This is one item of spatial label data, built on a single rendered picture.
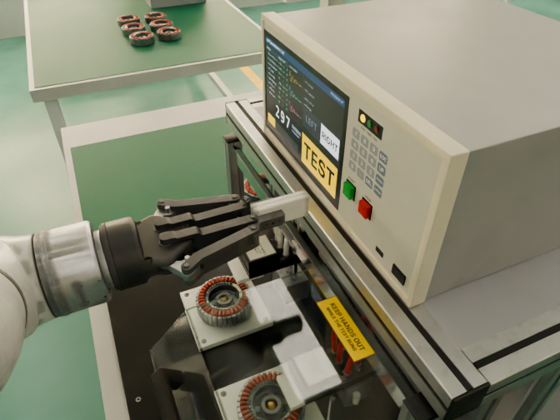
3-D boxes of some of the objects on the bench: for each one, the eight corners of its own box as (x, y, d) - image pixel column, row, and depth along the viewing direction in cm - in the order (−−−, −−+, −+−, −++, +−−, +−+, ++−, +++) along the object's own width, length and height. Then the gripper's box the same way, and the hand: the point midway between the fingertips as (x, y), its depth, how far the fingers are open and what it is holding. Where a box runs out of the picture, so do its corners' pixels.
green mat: (93, 280, 105) (93, 279, 105) (70, 147, 148) (70, 147, 148) (432, 181, 134) (432, 180, 134) (330, 95, 177) (330, 94, 177)
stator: (208, 337, 89) (206, 326, 87) (190, 297, 97) (187, 285, 94) (261, 317, 93) (261, 305, 91) (239, 279, 101) (238, 267, 98)
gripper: (105, 245, 57) (284, 197, 64) (122, 327, 47) (329, 259, 55) (88, 197, 52) (284, 150, 59) (105, 277, 43) (334, 210, 50)
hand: (279, 209), depth 56 cm, fingers closed
